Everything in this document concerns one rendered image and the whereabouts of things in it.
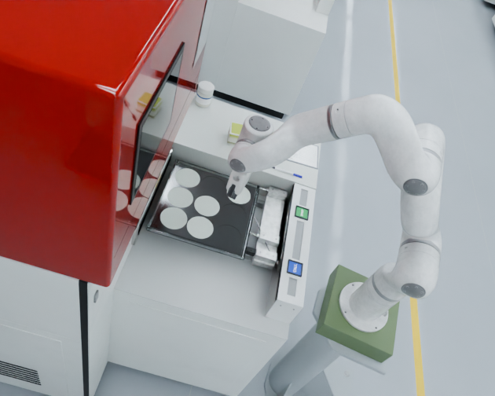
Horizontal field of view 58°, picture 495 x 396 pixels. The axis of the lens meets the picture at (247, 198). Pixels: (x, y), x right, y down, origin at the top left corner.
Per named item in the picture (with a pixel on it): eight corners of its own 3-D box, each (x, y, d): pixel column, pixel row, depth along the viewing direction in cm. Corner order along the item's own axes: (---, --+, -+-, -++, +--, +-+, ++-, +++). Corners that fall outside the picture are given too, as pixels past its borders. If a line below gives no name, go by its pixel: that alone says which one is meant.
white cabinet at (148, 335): (107, 368, 211) (113, 289, 150) (166, 214, 275) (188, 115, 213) (234, 403, 217) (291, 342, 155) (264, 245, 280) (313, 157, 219)
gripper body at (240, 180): (250, 176, 129) (240, 199, 138) (262, 155, 136) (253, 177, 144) (227, 165, 130) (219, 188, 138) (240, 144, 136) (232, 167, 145)
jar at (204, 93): (192, 104, 197) (196, 87, 189) (196, 95, 201) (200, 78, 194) (207, 109, 197) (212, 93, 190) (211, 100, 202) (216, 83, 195)
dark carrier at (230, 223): (149, 227, 160) (149, 226, 159) (177, 163, 182) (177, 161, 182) (240, 255, 163) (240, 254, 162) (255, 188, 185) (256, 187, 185)
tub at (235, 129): (225, 144, 186) (229, 133, 181) (227, 132, 191) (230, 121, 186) (243, 148, 188) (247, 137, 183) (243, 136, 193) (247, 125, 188)
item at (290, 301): (264, 317, 158) (276, 299, 148) (284, 203, 195) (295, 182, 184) (289, 324, 159) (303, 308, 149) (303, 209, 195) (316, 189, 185)
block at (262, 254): (254, 258, 165) (255, 254, 163) (254, 251, 167) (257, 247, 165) (273, 265, 166) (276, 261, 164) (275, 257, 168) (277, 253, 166)
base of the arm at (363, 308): (390, 297, 167) (418, 275, 153) (382, 342, 155) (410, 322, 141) (345, 274, 168) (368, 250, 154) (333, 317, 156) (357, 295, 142)
